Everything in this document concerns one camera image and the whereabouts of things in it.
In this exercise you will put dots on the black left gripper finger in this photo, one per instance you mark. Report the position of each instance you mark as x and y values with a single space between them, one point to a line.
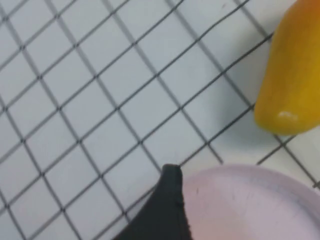
165 212

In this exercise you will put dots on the mango with orange blush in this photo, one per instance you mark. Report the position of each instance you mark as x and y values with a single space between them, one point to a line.
292 75

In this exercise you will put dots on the pink round plate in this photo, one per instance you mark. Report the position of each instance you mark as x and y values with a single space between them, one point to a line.
250 212

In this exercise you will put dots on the white grid tablecloth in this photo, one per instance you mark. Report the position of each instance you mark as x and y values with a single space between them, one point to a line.
100 100

